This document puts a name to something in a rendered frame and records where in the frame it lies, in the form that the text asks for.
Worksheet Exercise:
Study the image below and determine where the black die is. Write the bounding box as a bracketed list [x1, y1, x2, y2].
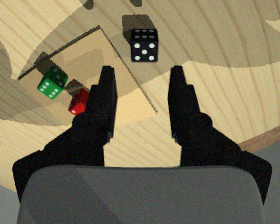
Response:
[130, 29, 159, 62]

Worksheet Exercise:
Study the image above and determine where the dark green die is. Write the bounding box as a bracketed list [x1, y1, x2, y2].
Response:
[37, 66, 68, 100]

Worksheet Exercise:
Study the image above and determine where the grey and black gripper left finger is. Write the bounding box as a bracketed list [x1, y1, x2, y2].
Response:
[12, 65, 118, 203]

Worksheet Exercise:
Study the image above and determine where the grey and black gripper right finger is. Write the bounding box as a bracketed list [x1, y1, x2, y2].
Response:
[168, 65, 272, 206]

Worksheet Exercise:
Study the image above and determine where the red die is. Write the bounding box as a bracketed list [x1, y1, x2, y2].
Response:
[68, 89, 89, 116]

